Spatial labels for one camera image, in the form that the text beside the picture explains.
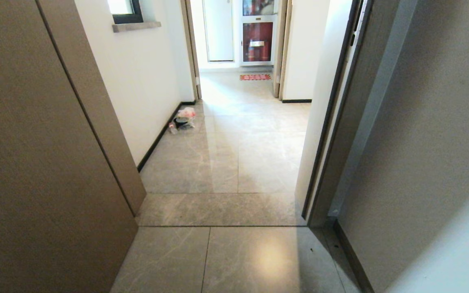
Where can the clear plastic trash bag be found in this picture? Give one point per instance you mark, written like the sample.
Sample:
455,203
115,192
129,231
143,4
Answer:
185,118

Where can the small plastic bottle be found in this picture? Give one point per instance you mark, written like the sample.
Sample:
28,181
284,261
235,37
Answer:
172,128

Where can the red patterned door mat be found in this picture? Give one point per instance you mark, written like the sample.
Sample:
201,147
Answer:
255,77

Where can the beige open door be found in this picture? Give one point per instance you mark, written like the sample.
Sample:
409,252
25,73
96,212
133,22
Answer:
279,49

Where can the white door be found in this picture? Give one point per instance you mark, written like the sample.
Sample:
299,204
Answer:
218,29

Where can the brown wooden door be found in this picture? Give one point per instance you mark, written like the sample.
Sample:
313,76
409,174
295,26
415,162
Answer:
381,122

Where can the grey stone window sill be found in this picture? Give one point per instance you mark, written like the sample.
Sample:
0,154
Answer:
136,26

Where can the black framed window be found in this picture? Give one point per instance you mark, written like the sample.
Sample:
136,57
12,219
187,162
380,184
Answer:
125,9

